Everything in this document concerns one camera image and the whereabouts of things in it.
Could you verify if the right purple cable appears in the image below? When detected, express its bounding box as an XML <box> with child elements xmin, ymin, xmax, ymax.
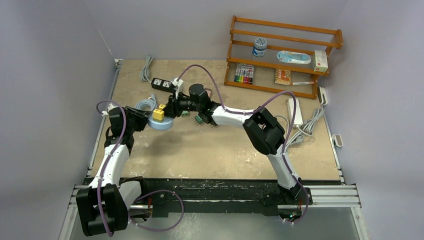
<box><xmin>177</xmin><ymin>64</ymin><xmax>310</xmax><ymax>226</ymax></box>

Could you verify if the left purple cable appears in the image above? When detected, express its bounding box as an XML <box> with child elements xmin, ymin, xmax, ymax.
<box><xmin>96</xmin><ymin>99</ymin><xmax>185</xmax><ymax>238</ymax></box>

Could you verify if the wooden shelf rack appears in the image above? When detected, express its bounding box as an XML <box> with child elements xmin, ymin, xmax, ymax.
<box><xmin>223</xmin><ymin>15</ymin><xmax>344</xmax><ymax>99</ymax></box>

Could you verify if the aluminium rail frame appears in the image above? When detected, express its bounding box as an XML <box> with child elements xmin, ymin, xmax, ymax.
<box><xmin>74</xmin><ymin>77</ymin><xmax>361</xmax><ymax>237</ymax></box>

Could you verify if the white red box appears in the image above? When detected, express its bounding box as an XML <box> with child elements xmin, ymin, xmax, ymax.
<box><xmin>313</xmin><ymin>50</ymin><xmax>329</xmax><ymax>73</ymax></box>

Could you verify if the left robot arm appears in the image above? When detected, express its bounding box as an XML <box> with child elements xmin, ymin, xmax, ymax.
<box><xmin>75</xmin><ymin>106</ymin><xmax>151</xmax><ymax>237</ymax></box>

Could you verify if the blue white jar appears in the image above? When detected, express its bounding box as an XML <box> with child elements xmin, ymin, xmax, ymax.
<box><xmin>252</xmin><ymin>37</ymin><xmax>268</xmax><ymax>57</ymax></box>

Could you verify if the round white socket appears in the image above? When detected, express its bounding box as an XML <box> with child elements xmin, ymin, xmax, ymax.
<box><xmin>147</xmin><ymin>116</ymin><xmax>174</xmax><ymax>131</ymax></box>

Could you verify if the green charger plug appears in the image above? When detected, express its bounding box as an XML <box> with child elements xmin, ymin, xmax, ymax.
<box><xmin>181</xmin><ymin>111</ymin><xmax>190</xmax><ymax>117</ymax></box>

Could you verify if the lower white wall clip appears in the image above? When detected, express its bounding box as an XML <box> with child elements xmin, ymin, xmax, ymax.
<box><xmin>331</xmin><ymin>134</ymin><xmax>343</xmax><ymax>148</ymax></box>

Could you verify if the white pen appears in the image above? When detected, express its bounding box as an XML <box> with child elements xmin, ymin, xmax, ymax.
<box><xmin>291</xmin><ymin>81</ymin><xmax>315</xmax><ymax>86</ymax></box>

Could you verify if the marker pen set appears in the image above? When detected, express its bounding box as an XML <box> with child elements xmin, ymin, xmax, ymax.
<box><xmin>233</xmin><ymin>63</ymin><xmax>255</xmax><ymax>85</ymax></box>

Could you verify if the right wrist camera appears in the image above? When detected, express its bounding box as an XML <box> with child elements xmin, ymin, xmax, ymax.
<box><xmin>170</xmin><ymin>77</ymin><xmax>184</xmax><ymax>99</ymax></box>

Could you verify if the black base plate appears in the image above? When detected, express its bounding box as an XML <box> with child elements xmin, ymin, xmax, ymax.
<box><xmin>132</xmin><ymin>177</ymin><xmax>314</xmax><ymax>221</ymax></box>

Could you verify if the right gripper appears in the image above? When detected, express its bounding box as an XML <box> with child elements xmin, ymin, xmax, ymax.
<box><xmin>161</xmin><ymin>89</ymin><xmax>202</xmax><ymax>118</ymax></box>

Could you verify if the blue oval package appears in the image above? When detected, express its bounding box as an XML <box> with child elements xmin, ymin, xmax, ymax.
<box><xmin>276</xmin><ymin>50</ymin><xmax>312</xmax><ymax>65</ymax></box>

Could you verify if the white wall clip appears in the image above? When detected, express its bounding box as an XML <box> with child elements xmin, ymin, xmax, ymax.
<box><xmin>317</xmin><ymin>86</ymin><xmax>328</xmax><ymax>106</ymax></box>
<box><xmin>331</xmin><ymin>134</ymin><xmax>343</xmax><ymax>148</ymax></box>

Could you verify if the small orange notebook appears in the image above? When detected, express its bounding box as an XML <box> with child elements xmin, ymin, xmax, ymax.
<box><xmin>274</xmin><ymin>68</ymin><xmax>292</xmax><ymax>86</ymax></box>

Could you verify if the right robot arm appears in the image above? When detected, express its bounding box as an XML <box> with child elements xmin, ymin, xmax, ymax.
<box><xmin>163</xmin><ymin>83</ymin><xmax>303</xmax><ymax>204</ymax></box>

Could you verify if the white power strip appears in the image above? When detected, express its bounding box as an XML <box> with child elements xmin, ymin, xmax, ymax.
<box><xmin>287</xmin><ymin>98</ymin><xmax>304</xmax><ymax>128</ymax></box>

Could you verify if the black power strip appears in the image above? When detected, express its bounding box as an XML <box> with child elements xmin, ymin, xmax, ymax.
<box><xmin>150</xmin><ymin>77</ymin><xmax>175</xmax><ymax>93</ymax></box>

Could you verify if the purple cable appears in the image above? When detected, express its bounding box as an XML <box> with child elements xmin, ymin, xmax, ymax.
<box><xmin>177</xmin><ymin>64</ymin><xmax>310</xmax><ymax>226</ymax></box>
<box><xmin>96</xmin><ymin>99</ymin><xmax>185</xmax><ymax>238</ymax></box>

